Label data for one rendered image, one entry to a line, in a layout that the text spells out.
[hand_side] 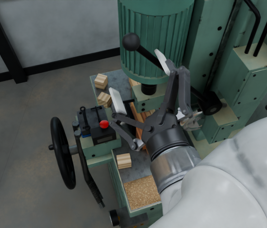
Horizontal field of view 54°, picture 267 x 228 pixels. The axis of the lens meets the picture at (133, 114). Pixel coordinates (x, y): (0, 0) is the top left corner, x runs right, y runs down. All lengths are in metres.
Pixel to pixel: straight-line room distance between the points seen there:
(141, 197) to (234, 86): 0.43
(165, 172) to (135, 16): 0.34
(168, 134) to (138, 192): 0.43
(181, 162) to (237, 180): 0.18
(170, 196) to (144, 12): 0.36
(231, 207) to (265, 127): 0.08
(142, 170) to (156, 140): 0.46
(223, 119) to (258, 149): 0.59
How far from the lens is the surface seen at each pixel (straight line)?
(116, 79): 1.14
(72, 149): 1.06
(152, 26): 0.60
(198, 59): 0.75
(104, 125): 0.86
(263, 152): 0.25
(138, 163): 0.93
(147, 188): 0.86
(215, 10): 0.67
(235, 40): 0.72
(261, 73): 0.71
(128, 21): 0.62
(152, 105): 0.90
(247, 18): 0.68
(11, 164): 2.09
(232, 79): 0.74
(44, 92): 2.37
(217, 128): 0.84
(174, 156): 0.43
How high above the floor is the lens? 1.75
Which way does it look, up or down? 56 degrees down
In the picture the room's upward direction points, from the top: straight up
